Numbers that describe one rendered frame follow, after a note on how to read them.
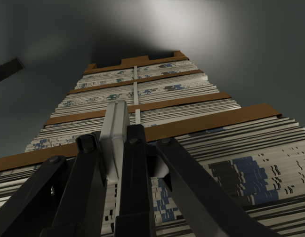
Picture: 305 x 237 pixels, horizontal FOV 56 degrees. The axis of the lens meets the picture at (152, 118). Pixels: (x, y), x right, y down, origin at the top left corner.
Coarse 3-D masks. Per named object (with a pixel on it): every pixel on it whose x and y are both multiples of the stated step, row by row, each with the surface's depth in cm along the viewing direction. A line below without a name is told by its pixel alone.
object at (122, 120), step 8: (120, 104) 22; (120, 112) 20; (120, 120) 19; (128, 120) 22; (120, 128) 18; (112, 136) 17; (120, 136) 17; (112, 144) 17; (120, 144) 17; (120, 152) 17; (120, 160) 17; (120, 168) 17; (120, 176) 18
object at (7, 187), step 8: (16, 168) 34; (24, 168) 34; (32, 168) 33; (0, 176) 33; (8, 176) 32; (16, 176) 32; (24, 176) 31; (0, 184) 30; (8, 184) 30; (16, 184) 30; (0, 192) 29; (8, 192) 29; (0, 200) 28
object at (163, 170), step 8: (128, 128) 19; (136, 128) 19; (128, 136) 18; (136, 136) 18; (144, 136) 18; (152, 152) 16; (152, 160) 16; (160, 160) 16; (152, 168) 16; (160, 168) 16; (168, 168) 16; (152, 176) 16; (160, 176) 16; (168, 176) 16
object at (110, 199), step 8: (112, 184) 27; (152, 184) 26; (112, 192) 26; (152, 192) 25; (112, 200) 25; (104, 208) 24; (112, 208) 24; (104, 216) 24; (112, 216) 23; (160, 216) 22; (104, 224) 23; (112, 224) 22; (160, 224) 22; (104, 232) 22; (112, 232) 22; (160, 232) 21
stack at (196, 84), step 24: (96, 72) 100; (120, 72) 96; (144, 72) 90; (168, 72) 87; (72, 96) 75; (96, 96) 72; (120, 96) 69; (144, 96) 66; (168, 96) 63; (96, 120) 55; (144, 120) 51; (168, 120) 50; (48, 144) 48
